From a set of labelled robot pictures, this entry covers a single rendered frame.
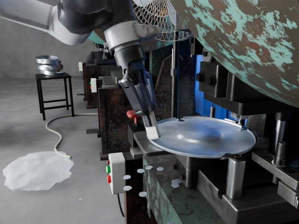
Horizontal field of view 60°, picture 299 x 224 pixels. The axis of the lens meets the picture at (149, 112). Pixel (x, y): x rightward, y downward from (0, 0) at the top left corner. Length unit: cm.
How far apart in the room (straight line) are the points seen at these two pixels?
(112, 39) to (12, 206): 151
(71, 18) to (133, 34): 14
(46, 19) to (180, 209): 56
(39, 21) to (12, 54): 667
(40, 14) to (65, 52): 652
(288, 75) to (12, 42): 721
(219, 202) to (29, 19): 61
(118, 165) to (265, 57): 73
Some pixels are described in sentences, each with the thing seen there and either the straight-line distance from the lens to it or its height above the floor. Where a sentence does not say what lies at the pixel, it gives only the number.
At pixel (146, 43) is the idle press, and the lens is 198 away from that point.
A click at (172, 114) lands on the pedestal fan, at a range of 163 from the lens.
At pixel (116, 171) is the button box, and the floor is 59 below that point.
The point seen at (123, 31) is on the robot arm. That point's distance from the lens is 62.
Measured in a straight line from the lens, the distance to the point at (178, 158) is 75.
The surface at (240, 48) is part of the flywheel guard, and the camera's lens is 28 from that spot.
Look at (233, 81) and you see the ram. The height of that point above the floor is 94.
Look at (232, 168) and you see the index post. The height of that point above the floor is 78.
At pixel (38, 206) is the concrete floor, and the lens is 189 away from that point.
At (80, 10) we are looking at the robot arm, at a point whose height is 109.
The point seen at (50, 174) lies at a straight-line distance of 195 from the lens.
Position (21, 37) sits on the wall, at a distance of 731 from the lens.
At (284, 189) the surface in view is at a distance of 65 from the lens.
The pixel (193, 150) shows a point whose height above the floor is 78.
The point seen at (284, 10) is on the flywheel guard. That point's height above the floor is 106.
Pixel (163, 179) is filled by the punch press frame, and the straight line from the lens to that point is 77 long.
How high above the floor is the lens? 104
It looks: 16 degrees down
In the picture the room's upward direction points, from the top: straight up
